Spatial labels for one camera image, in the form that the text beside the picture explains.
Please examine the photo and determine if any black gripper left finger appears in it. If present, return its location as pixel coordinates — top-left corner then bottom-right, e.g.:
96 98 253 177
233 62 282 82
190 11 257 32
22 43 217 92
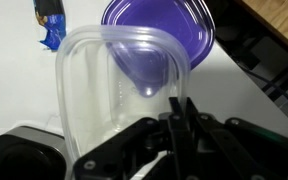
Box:
167 97 198 180

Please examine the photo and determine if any blue snack packet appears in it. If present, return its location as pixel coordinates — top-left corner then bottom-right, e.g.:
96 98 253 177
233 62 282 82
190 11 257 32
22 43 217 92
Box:
33 0 66 51

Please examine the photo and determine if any black coffee grinder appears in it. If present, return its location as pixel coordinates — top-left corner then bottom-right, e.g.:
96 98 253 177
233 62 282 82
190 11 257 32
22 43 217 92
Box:
0 126 70 180

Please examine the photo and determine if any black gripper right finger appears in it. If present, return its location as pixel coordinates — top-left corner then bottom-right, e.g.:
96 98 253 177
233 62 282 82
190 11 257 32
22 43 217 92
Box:
186 98 251 180

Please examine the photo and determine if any dark purple container lid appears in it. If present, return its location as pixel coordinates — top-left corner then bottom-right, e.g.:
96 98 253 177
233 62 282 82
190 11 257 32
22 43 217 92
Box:
101 0 215 98

